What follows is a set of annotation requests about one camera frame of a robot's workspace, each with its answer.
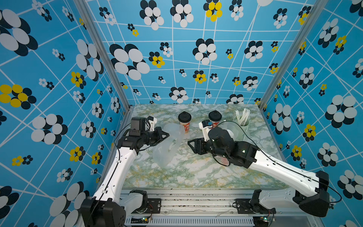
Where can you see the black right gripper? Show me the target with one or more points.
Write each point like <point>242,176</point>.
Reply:
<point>200,142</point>

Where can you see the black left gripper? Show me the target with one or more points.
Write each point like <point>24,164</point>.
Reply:
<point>158,131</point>

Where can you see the red cup black lid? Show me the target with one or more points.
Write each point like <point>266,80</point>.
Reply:
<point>215,118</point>
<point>185,119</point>

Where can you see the translucent plastic carrier bag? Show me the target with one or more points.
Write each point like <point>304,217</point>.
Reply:
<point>226,126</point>

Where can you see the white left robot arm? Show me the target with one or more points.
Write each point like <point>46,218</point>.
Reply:
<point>105,208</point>

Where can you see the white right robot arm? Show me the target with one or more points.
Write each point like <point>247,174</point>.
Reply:
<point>307,191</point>

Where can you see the green straw holder cup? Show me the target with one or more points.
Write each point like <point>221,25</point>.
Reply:
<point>244,129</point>

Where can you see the white paper straws bundle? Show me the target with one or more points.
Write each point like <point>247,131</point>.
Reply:
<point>243,117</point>

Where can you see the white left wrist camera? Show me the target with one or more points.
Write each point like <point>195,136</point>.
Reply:
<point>151,122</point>

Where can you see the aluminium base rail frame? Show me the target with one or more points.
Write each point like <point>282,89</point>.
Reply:
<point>213,208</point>

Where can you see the aluminium left corner post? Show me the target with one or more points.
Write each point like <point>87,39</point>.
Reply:
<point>93,32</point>

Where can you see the aluminium corner post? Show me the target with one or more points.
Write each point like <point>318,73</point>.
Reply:
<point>300,38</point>
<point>93,32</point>

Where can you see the aluminium right corner post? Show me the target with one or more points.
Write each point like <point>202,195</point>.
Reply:
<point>300,38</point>

